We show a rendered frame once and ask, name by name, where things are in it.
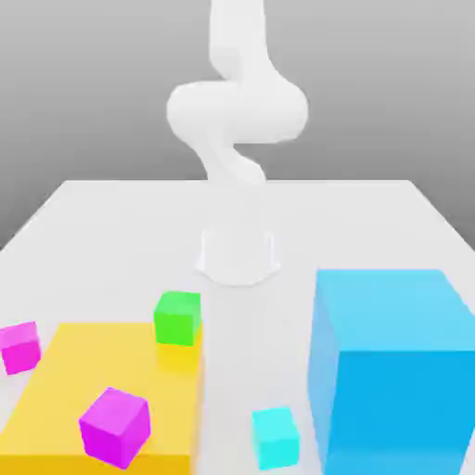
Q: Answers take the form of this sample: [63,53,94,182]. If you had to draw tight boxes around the small green cube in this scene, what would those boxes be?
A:
[153,290,202,348]

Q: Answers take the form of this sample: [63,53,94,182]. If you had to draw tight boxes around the small cyan cube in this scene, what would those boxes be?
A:
[250,405,301,471]

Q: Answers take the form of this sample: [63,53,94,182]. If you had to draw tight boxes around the small purple cube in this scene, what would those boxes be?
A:
[78,386,152,470]

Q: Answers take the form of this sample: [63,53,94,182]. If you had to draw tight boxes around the small pink cube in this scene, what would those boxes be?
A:
[0,320,43,377]

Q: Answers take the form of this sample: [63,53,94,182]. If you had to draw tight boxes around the large yellow box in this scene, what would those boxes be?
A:
[0,321,205,475]

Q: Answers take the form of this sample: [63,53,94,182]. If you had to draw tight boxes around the large blue box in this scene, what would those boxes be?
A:
[306,268,475,475]

